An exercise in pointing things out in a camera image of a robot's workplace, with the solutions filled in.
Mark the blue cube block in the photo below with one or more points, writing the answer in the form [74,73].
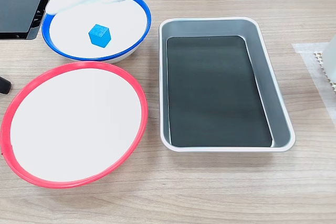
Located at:
[99,36]

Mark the black flat panel device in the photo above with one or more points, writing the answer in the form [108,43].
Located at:
[18,6]

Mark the translucent white mesh mat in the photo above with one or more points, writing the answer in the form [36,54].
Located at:
[312,77]

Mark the white dish red rim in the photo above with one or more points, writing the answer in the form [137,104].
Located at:
[76,124]

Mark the white lattice plate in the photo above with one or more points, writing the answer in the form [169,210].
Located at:
[318,60]

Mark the black tray liner mat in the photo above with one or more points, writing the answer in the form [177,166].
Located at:
[215,93]

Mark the small black round object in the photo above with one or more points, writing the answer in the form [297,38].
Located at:
[4,85]

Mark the silver metal tray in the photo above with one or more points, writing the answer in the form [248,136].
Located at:
[281,119]

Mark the white dish blue rim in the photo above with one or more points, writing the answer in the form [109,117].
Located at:
[118,32]

